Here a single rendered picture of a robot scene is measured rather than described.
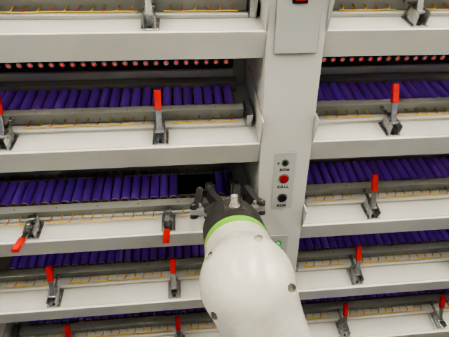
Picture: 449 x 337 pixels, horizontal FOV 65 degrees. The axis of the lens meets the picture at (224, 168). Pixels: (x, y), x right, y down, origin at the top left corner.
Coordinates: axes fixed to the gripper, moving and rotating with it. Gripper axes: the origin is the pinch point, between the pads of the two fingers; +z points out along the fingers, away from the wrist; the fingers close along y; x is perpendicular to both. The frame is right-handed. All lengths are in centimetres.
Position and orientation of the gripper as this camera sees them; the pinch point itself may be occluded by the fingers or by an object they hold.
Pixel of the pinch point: (221, 184)
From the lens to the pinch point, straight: 73.7
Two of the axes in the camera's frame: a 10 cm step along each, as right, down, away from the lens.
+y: -10.0, 0.4, -0.8
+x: 0.2, 9.6, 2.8
